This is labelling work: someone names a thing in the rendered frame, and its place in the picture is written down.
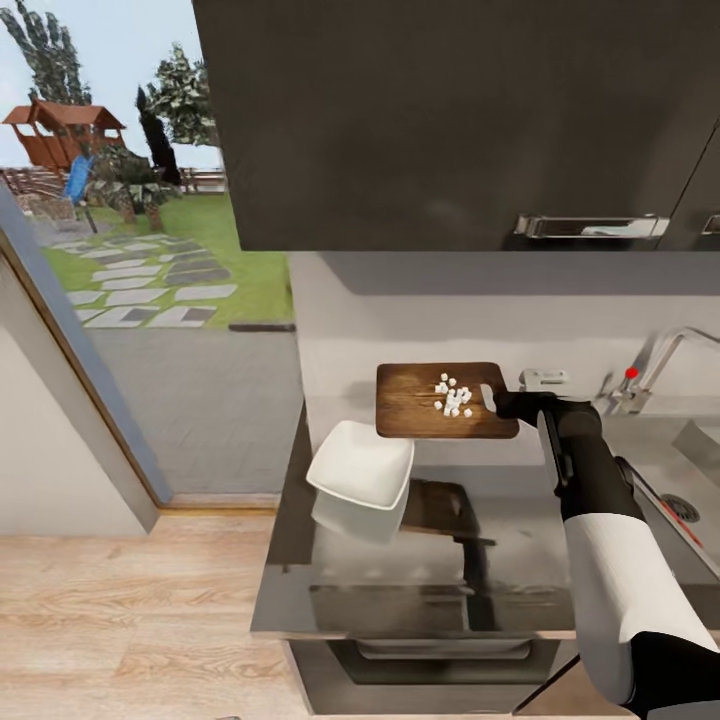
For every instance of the dishwasher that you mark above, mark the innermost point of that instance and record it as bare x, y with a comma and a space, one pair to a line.
427, 676

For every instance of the fixed window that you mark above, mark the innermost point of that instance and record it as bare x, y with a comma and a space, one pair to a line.
116, 218

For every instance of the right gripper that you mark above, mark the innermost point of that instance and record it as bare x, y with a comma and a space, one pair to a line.
513, 405

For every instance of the bowl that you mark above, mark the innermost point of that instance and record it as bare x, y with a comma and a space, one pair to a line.
357, 465

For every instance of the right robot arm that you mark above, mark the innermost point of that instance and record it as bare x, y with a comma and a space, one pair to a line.
640, 641

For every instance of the drop in sink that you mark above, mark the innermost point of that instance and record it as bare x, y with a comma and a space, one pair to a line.
678, 455

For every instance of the cutting board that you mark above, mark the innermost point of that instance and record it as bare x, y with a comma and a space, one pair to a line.
406, 402

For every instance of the cabinet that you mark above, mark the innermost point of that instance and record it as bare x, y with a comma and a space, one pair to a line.
468, 125

